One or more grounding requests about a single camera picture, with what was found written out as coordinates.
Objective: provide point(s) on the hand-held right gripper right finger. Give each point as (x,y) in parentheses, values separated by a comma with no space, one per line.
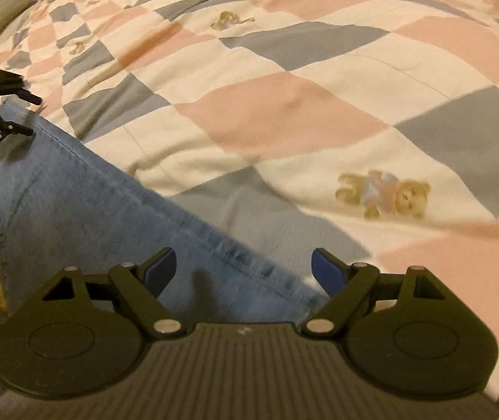
(323,271)

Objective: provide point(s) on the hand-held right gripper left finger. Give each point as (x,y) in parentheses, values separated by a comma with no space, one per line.
(162,267)

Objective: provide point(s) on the blue denim jeans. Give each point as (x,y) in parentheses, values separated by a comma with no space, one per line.
(92,210)

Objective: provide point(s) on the checkered bear print quilt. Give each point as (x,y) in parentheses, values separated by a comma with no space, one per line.
(301,96)

